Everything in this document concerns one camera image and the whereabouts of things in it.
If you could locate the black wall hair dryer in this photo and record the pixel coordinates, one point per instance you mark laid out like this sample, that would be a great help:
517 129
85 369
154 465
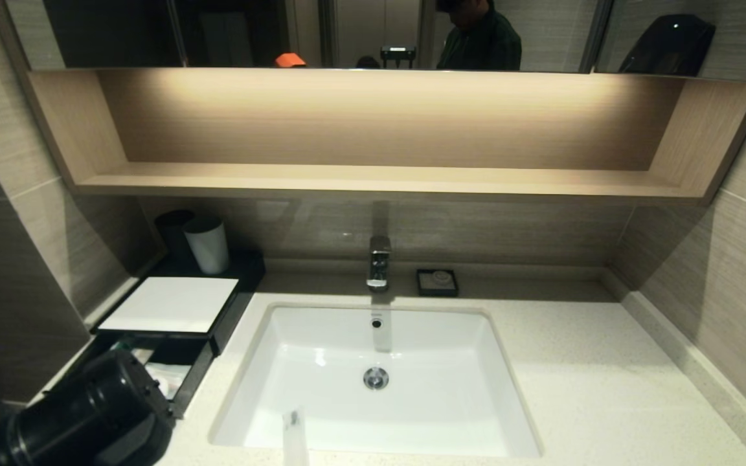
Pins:
669 47

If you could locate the white packaged amenity items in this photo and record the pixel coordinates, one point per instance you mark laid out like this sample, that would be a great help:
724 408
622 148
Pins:
144 356

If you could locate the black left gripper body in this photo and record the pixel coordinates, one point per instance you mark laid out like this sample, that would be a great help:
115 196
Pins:
94 414

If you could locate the chrome faucet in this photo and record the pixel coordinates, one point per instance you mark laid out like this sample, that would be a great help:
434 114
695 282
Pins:
378 259

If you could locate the black cup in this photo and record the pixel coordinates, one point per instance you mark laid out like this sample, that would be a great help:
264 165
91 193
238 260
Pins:
169 238

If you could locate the round beige soap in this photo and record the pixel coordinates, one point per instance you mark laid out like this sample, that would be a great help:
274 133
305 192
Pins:
441 278

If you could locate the wall mirror cabinet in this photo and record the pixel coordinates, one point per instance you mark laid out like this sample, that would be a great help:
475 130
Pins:
554 32

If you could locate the white cup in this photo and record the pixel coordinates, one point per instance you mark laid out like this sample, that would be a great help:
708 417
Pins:
208 248

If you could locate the black amenity drawer box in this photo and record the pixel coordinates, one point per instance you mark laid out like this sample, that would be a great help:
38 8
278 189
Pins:
248 270

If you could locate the black pull-out drawer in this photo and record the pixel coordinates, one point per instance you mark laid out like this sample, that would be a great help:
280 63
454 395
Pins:
195 369

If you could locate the white sink basin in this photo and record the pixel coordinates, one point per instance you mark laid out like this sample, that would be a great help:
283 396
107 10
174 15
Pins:
444 395

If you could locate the black soap dish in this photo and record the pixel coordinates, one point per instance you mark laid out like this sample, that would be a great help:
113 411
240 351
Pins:
421 290

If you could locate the chrome sink drain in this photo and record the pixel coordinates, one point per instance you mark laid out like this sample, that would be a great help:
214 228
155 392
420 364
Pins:
376 378

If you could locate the light wooden wall shelf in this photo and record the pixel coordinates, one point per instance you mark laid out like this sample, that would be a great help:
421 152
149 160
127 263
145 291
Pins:
379 180

